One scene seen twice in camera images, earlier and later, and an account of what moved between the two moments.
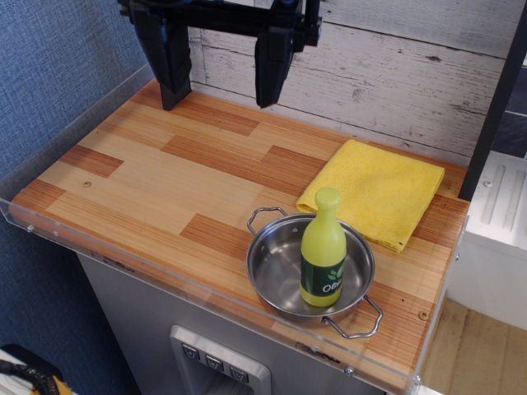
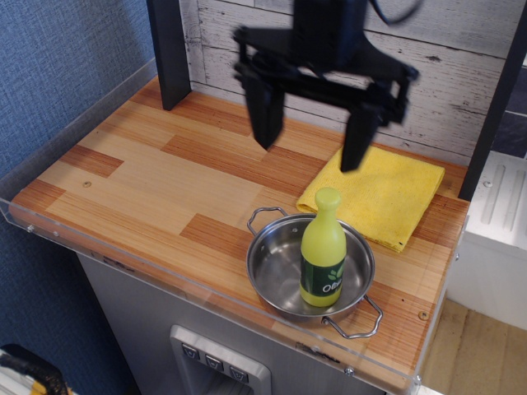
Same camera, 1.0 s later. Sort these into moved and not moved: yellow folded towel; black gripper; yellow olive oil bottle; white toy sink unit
Moved: black gripper
Not moved: yellow olive oil bottle; yellow folded towel; white toy sink unit
